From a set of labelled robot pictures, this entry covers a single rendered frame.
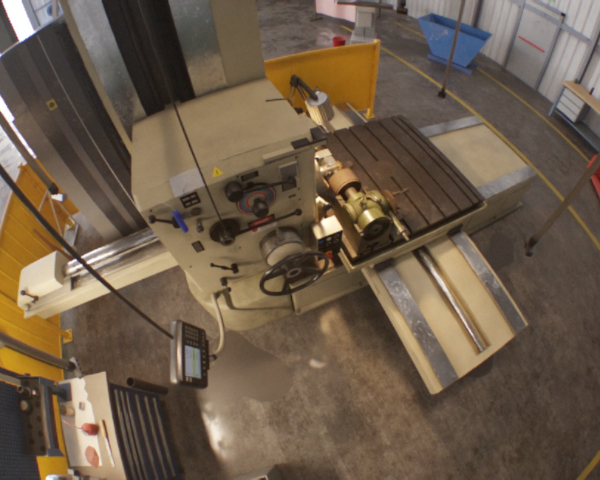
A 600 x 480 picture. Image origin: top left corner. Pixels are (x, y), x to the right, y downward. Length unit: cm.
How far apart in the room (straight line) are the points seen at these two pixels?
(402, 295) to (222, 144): 153
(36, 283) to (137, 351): 142
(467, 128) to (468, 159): 64
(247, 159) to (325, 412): 210
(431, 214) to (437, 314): 71
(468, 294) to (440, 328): 37
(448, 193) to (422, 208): 31
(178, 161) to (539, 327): 351
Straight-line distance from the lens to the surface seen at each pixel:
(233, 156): 120
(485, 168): 363
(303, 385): 267
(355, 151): 257
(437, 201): 234
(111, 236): 235
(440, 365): 210
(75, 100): 172
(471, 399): 300
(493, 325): 240
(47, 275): 215
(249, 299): 226
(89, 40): 159
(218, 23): 159
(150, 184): 125
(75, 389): 235
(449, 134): 388
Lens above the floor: 265
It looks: 57 degrees down
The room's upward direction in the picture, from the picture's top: 6 degrees counter-clockwise
